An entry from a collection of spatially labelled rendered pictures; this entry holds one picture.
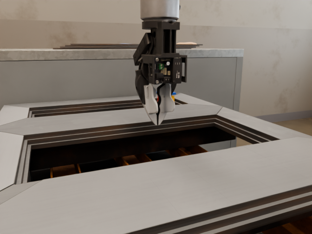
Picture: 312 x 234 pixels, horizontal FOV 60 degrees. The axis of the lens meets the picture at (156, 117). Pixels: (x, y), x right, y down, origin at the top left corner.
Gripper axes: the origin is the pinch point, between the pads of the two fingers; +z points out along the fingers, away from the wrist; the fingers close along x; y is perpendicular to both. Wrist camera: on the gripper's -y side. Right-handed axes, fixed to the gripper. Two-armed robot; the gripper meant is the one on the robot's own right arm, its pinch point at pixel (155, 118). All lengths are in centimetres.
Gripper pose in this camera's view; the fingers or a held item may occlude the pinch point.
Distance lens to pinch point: 59.8
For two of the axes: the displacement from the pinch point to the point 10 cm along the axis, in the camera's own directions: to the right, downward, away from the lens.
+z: 0.0, 9.7, 2.5
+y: 3.8, 2.3, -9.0
